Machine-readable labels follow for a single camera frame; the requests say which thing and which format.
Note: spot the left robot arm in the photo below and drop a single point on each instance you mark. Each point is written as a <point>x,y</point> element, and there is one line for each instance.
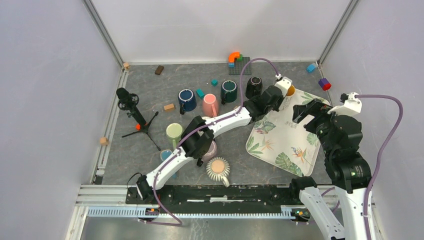
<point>199,134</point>

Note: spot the white floral mug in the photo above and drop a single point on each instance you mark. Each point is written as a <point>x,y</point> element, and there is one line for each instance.
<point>291,90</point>

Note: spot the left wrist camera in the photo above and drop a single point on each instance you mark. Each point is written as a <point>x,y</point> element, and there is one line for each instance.
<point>282,83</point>

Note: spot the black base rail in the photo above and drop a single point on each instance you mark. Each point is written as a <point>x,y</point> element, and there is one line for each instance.
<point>218,199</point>

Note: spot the wooden cube by rail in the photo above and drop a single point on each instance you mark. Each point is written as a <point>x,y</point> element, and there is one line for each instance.
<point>103,141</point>

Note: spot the teal cube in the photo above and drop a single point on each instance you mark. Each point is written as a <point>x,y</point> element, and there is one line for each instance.
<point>214,82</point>

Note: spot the grey lego baseplate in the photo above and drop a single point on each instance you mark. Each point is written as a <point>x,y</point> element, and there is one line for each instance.
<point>238,66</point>

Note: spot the floral leaf tray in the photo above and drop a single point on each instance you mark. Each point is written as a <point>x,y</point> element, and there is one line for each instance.
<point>277,140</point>

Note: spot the black mug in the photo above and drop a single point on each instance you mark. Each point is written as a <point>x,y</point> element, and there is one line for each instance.
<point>254,87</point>

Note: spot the green lego brick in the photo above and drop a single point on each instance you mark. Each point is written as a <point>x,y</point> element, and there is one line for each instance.
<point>239,58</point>

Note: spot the dark green mug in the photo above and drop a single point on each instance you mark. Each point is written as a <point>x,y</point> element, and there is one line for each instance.
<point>228,92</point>

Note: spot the light green mug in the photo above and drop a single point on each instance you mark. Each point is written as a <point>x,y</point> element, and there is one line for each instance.
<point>173,133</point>

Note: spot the brown block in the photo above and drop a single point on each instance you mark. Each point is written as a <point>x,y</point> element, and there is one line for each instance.
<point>159,70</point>

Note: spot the purple and red block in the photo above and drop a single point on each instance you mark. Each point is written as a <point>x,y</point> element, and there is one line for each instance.
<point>324,84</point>

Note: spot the wooden block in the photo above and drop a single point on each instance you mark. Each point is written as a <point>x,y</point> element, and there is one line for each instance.
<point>169,107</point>

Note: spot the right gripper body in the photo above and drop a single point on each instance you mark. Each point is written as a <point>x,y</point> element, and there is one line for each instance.
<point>320,109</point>

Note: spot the light blue mug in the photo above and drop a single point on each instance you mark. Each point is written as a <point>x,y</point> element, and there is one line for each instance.
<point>165,154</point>

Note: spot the orange curved lego piece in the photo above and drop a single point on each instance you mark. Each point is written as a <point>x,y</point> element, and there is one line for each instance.
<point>233,57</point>

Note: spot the white ribbed mug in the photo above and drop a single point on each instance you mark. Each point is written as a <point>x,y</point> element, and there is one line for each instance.
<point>218,170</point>

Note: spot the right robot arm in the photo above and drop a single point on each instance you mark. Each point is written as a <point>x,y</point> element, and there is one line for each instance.
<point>339,135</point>

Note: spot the mauve purple mug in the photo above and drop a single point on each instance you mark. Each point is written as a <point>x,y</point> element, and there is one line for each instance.
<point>211,153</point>

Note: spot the navy blue mug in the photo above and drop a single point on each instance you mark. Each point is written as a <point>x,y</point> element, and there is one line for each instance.
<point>187,101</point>

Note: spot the teal block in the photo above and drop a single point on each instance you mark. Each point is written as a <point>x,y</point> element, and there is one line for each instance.
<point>200,93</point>

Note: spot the pink mug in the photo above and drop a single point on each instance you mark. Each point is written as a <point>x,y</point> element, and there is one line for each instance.
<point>210,105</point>

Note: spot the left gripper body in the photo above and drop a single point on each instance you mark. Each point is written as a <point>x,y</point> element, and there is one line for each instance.
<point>276,106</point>

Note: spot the light blue block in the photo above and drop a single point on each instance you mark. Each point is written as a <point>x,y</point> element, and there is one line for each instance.
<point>311,68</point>

